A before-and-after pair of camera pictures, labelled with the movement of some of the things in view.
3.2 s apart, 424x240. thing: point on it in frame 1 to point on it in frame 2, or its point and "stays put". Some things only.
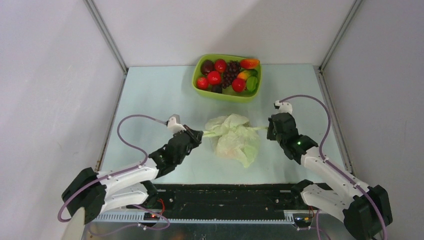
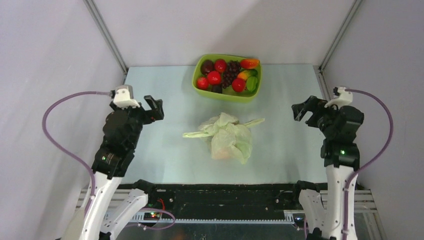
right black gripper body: x=272 y=135 to x=322 y=117
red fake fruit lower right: x=238 y=84 stays put
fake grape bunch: x=233 y=68 stays put
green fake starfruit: x=251 y=83 stays put
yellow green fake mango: x=245 y=74 stays put
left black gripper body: x=193 y=142 to x=138 y=115
